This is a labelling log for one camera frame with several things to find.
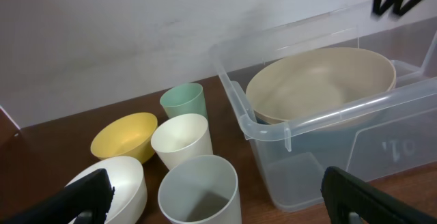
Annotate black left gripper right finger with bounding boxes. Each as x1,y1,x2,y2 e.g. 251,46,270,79
321,166,436,224

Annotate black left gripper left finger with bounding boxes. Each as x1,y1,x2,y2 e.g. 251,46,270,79
1,168,115,224

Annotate white bowl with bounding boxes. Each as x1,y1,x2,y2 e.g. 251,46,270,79
68,156,147,224

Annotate yellow bowl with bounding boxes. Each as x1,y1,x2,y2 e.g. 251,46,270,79
90,112,158,164

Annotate beige bowl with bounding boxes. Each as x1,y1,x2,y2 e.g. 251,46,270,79
246,47,397,124

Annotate clear plastic storage bin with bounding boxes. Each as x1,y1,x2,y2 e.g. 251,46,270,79
210,0,436,212

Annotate cream cup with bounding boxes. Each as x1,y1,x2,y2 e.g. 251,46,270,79
151,113,214,170

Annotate grey translucent cup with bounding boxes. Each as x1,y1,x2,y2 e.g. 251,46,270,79
158,155,242,224

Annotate mint green cup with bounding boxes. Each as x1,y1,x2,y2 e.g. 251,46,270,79
160,83,208,118

